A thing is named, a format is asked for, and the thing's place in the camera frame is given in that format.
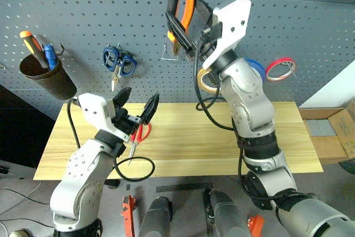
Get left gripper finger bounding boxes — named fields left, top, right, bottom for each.
left=139, top=93, right=160, bottom=125
left=112, top=87, right=133, bottom=109

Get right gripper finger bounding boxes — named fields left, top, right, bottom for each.
left=165, top=11, right=199, bottom=56
left=195, top=0, right=215, bottom=26

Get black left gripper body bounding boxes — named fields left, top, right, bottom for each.
left=111, top=106, right=145, bottom=142

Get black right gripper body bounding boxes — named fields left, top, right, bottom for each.
left=197, top=21, right=224, bottom=59

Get orange and black pliers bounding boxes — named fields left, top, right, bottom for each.
left=166, top=0, right=199, bottom=56

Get beige tape roll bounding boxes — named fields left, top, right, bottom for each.
left=196, top=67, right=220, bottom=94

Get blue tape roll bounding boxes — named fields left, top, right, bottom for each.
left=244, top=57, right=267, bottom=83

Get red tape roll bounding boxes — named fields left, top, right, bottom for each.
left=265, top=57, right=297, bottom=83

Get silver tape hook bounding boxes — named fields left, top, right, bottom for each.
left=282, top=62, right=298, bottom=79

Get dark grey pegboard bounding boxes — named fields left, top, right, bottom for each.
left=0, top=0, right=355, bottom=121

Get brown plastic cup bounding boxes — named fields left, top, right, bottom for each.
left=19, top=53, right=78, bottom=101

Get black cup holder hook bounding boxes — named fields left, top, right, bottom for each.
left=56, top=43, right=69, bottom=57

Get orange metal part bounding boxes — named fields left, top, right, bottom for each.
left=247, top=214, right=265, bottom=237
left=120, top=194, right=138, bottom=237

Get orange and black screwdriver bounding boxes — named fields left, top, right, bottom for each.
left=19, top=30, right=50, bottom=69

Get black cabinet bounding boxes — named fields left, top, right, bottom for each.
left=0, top=83, right=57, bottom=170

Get brown cardboard box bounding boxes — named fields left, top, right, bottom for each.
left=298, top=106, right=355, bottom=166

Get red handled scissors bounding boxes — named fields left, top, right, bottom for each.
left=128, top=122, right=153, bottom=167

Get silver wire pegboard hook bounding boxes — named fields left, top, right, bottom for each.
left=161, top=43, right=180, bottom=62

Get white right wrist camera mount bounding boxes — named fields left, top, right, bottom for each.
left=201, top=0, right=252, bottom=70

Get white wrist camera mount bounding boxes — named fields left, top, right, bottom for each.
left=78, top=92, right=131, bottom=141
left=201, top=0, right=252, bottom=70

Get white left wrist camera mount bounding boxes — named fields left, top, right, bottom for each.
left=78, top=92, right=131, bottom=141

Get blue handled scissors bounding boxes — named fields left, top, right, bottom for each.
left=102, top=43, right=138, bottom=93

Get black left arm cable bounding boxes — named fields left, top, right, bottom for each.
left=67, top=97, right=155, bottom=183

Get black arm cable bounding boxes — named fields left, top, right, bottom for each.
left=67, top=97, right=155, bottom=183
left=193, top=38, right=281, bottom=210

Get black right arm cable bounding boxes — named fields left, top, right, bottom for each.
left=193, top=38, right=281, bottom=210

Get blue handled screwdriver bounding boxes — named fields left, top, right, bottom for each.
left=42, top=43, right=59, bottom=71

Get white floor cable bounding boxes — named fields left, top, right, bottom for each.
left=0, top=180, right=54, bottom=230

